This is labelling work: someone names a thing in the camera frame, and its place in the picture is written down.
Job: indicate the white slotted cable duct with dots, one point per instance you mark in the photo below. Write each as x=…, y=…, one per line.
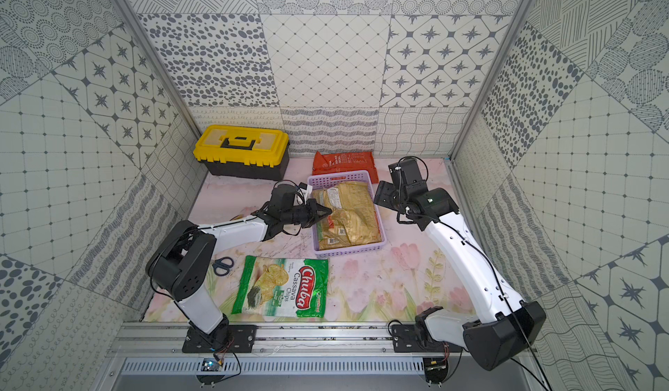
x=404, y=365

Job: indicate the scissors with dark handles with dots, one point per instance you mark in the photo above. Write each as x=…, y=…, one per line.
x=223, y=266

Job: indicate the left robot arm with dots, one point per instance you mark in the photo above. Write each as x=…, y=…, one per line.
x=178, y=269

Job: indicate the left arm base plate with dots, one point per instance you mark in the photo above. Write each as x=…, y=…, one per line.
x=235, y=338

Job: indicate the aluminium mounting rail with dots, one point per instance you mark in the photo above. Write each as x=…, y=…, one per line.
x=272, y=339

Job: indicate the lilac plastic basket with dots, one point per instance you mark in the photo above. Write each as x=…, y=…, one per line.
x=329, y=180

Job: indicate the tan chips bag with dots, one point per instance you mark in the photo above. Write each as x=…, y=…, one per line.
x=353, y=221

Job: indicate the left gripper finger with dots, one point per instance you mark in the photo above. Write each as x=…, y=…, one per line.
x=314, y=220
x=319, y=210

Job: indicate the red chips bag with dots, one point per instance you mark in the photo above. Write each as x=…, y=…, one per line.
x=346, y=161

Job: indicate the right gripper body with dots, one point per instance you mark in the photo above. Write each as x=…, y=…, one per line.
x=390, y=198

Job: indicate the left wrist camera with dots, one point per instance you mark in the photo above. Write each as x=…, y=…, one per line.
x=303, y=193

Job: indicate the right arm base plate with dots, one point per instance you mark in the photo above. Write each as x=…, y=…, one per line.
x=407, y=338

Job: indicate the yellow black toolbox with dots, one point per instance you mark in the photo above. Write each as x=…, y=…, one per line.
x=244, y=152

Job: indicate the green Chuba cassava chips bag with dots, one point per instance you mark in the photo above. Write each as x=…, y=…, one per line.
x=283, y=287

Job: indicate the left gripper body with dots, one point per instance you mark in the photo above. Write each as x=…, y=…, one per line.
x=308, y=214

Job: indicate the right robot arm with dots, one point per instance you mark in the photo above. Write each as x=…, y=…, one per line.
x=505, y=324

